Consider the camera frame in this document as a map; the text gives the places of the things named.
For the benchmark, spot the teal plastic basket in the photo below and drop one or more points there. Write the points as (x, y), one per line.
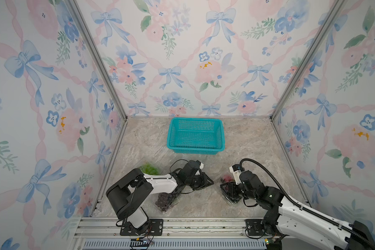
(196, 136)

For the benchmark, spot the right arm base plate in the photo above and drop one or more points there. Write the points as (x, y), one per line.
(255, 228)

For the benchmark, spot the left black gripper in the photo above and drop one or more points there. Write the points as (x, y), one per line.
(207, 183)

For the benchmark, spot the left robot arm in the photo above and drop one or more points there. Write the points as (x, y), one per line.
(128, 194)

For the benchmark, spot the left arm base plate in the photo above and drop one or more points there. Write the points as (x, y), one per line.
(153, 227)

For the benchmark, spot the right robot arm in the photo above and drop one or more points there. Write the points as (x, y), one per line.
(286, 216)

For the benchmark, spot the clear plastic clamshell container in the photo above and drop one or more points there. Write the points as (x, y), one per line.
(143, 161)

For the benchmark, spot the dark purple grape bunch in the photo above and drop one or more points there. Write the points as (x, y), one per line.
(165, 201)

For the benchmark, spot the green grape bunch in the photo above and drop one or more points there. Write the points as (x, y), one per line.
(149, 169)

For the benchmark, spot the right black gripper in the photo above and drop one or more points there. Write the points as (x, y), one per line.
(233, 190)

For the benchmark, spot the aluminium front rail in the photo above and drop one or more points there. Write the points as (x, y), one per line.
(103, 233)

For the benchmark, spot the red grape bunch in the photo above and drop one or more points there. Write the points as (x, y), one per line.
(227, 178)

